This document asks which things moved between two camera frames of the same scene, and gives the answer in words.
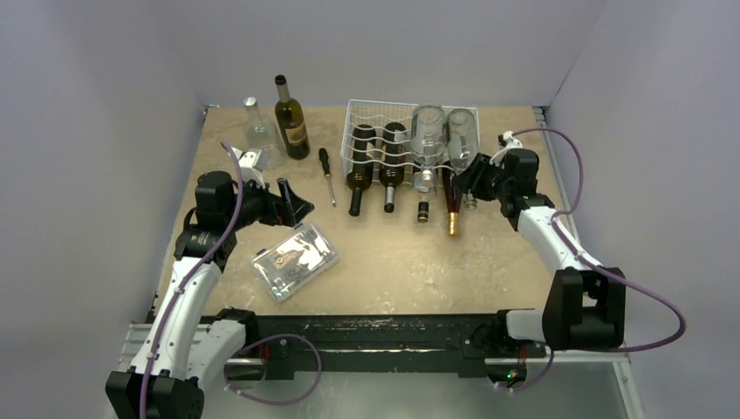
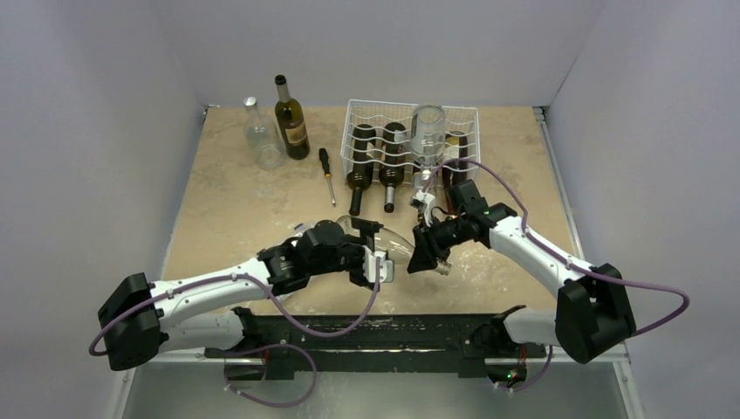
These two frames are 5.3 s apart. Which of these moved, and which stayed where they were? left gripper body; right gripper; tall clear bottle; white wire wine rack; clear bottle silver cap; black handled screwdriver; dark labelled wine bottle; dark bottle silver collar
Moved: tall clear bottle; left gripper body; right gripper
Stayed: dark bottle silver collar; white wire wine rack; dark labelled wine bottle; black handled screwdriver; clear bottle silver cap
